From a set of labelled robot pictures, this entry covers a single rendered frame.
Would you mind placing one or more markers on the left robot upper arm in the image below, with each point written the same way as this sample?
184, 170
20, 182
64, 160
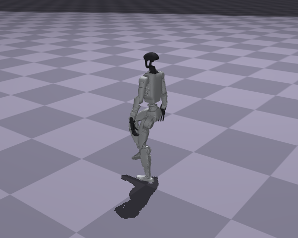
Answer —
143, 82

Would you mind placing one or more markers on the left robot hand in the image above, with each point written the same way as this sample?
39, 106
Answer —
133, 127

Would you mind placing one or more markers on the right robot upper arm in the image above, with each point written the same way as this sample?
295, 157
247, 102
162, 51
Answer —
163, 83

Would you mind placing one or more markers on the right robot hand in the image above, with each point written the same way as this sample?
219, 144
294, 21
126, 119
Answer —
163, 113

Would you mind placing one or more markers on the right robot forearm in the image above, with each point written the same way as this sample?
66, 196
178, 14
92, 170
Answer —
164, 100

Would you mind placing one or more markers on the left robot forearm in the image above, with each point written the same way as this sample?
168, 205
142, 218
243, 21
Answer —
135, 108

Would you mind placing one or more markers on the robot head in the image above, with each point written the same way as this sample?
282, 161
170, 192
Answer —
152, 57

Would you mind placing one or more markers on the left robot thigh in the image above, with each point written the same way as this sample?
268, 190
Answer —
145, 125

